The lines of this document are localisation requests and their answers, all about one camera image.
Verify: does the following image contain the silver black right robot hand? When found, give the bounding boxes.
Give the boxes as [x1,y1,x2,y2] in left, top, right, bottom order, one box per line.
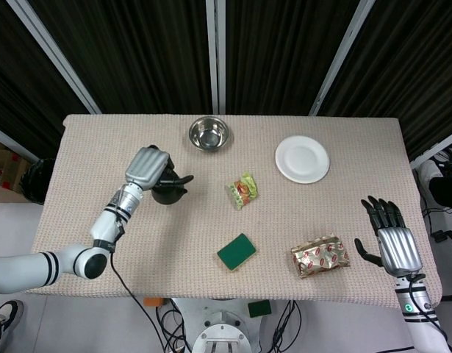
[354,195,423,277]

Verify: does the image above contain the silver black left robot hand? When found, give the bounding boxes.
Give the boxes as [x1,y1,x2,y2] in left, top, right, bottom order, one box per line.
[123,145,195,192]

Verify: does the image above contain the black pot with handle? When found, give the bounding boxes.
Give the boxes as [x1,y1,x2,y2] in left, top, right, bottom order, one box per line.
[151,167,188,206]

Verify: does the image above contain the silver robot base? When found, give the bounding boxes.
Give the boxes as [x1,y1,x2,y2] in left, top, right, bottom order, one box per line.
[169,297,275,353]

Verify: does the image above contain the stainless steel bowl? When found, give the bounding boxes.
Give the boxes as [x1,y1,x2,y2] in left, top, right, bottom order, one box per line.
[188,115,230,151]

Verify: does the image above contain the beige waffle tablecloth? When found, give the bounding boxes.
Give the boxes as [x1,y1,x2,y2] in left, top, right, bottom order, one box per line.
[26,113,444,303]

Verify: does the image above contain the white black equipment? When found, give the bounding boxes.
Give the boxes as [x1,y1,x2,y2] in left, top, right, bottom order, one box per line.
[416,146,452,209]

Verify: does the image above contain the gold red snack bag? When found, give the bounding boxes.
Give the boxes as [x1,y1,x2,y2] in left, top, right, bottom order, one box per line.
[290,232,352,280]

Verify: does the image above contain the green snack packet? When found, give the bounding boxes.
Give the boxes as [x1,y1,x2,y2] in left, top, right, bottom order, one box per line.
[224,170,260,211]

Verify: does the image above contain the black bag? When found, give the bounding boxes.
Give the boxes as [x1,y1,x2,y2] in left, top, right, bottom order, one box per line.
[20,157,56,206]

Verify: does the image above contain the black pleated curtain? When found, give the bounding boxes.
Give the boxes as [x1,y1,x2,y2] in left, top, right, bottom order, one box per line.
[0,0,452,163]

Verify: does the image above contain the green yellow sponge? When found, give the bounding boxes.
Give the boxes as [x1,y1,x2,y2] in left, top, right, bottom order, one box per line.
[216,232,258,274]

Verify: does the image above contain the white round plate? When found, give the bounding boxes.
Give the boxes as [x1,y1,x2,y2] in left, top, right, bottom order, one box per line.
[274,135,331,183]

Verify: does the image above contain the brown cardboard box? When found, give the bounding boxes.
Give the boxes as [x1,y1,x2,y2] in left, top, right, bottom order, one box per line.
[0,138,30,193]

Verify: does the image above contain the small green sponge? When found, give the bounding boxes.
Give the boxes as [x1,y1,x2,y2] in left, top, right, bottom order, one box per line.
[247,299,272,319]

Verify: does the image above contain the black white sneaker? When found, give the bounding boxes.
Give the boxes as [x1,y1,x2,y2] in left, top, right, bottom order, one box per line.
[0,299,24,336]

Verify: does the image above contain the black floor cables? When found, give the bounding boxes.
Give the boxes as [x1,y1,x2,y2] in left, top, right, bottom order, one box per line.
[420,205,452,254]

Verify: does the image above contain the white short frame post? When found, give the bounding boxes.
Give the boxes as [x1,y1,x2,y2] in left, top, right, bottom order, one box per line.
[410,127,452,171]
[0,123,41,161]

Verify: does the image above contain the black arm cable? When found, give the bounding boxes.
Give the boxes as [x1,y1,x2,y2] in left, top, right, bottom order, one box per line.
[108,252,166,353]

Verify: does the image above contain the white vertical frame post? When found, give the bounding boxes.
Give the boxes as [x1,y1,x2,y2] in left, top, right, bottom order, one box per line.
[206,0,227,115]

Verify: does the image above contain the white slanted frame post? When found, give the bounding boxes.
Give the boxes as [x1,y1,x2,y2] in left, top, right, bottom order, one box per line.
[15,0,102,115]
[309,0,376,117]

